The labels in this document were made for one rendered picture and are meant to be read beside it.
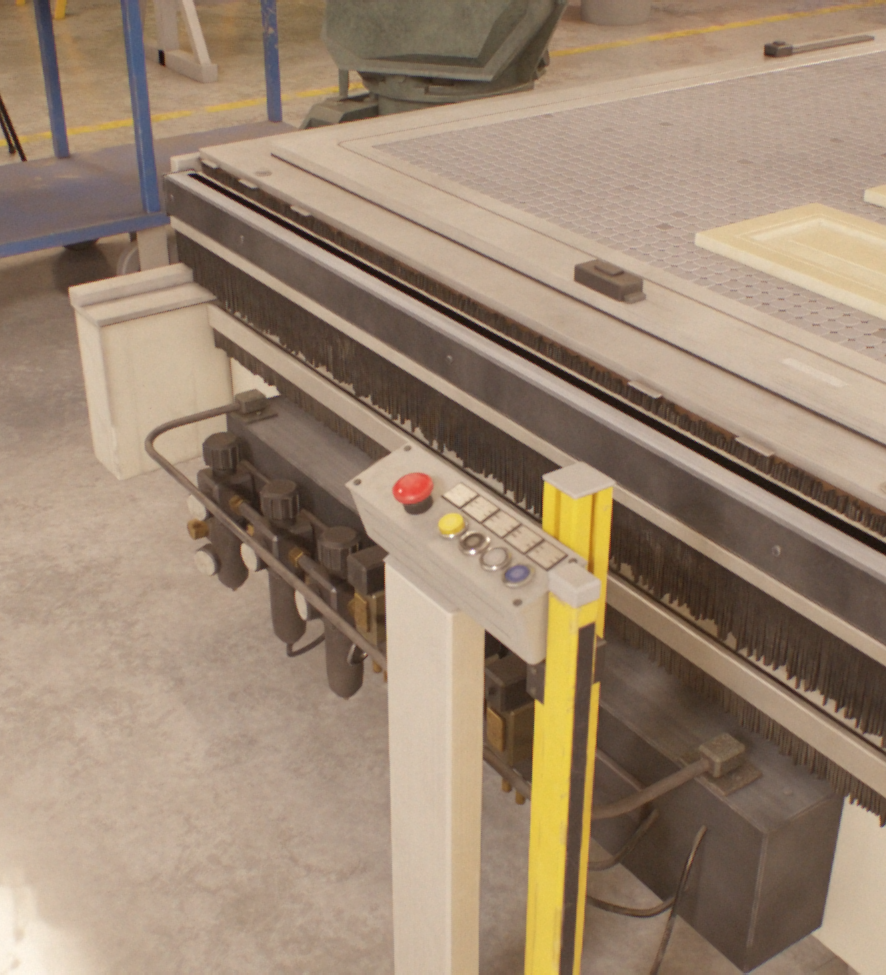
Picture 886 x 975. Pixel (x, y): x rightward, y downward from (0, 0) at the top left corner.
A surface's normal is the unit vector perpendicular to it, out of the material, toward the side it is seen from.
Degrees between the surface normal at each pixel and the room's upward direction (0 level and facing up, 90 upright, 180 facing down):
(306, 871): 0
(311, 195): 0
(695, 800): 90
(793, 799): 0
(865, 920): 90
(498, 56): 55
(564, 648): 90
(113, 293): 90
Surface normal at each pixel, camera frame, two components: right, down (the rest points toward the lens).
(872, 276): -0.18, -0.79
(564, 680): -0.82, 0.28
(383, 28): -0.57, 0.40
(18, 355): 0.00, -0.87
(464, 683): 0.57, 0.40
